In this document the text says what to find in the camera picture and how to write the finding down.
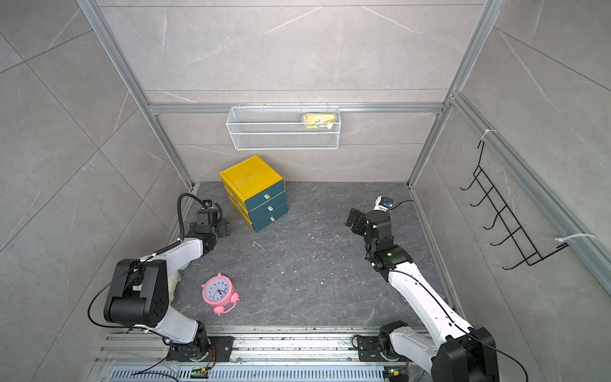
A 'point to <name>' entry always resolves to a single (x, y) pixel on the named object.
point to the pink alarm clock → (219, 291)
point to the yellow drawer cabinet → (256, 191)
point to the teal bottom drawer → (270, 217)
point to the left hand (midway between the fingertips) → (213, 220)
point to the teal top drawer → (265, 196)
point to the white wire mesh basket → (284, 128)
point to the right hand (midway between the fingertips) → (363, 213)
